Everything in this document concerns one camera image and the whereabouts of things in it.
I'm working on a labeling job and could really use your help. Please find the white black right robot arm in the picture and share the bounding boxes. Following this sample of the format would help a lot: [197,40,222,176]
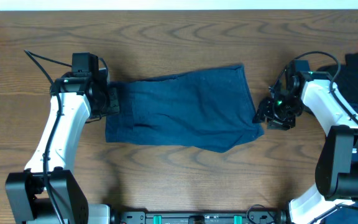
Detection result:
[253,59,358,223]

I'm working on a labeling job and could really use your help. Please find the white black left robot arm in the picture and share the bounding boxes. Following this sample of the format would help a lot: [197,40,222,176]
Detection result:
[5,52,119,223]

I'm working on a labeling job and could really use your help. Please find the dark blue denim shorts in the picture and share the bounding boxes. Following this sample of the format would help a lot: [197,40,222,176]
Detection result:
[105,64,264,153]

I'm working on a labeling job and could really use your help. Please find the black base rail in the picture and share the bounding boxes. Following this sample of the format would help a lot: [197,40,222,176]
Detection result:
[111,209,290,224]

